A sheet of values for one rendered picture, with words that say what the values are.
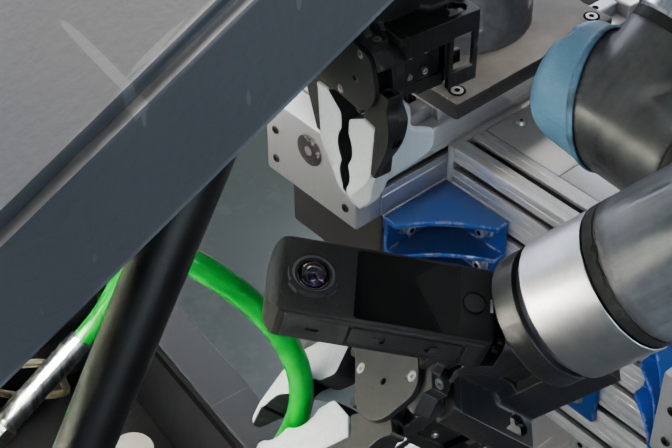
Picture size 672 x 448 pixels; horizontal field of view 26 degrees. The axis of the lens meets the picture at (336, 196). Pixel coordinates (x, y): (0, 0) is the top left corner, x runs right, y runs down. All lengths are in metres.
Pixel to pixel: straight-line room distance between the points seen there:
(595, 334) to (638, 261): 0.04
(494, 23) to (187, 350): 0.44
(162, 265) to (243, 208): 2.43
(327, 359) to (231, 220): 2.01
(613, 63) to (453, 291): 0.17
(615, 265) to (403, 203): 0.79
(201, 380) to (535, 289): 0.57
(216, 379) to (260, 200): 1.65
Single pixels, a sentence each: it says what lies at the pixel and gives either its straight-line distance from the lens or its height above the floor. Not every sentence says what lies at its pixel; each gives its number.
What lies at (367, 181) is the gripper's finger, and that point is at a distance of 0.93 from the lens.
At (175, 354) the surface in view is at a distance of 1.24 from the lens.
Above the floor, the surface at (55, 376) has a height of 1.10.
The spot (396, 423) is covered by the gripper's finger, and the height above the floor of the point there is 1.27.
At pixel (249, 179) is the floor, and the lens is 2.90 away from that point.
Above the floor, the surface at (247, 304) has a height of 1.32.
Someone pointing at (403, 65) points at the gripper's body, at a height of 1.33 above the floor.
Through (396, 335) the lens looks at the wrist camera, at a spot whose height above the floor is 1.33.
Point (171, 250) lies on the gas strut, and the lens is 0.41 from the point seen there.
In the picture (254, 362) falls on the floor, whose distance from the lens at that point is 2.54.
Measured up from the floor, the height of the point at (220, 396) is 0.95.
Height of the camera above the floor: 1.84
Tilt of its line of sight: 40 degrees down
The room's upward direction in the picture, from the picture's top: straight up
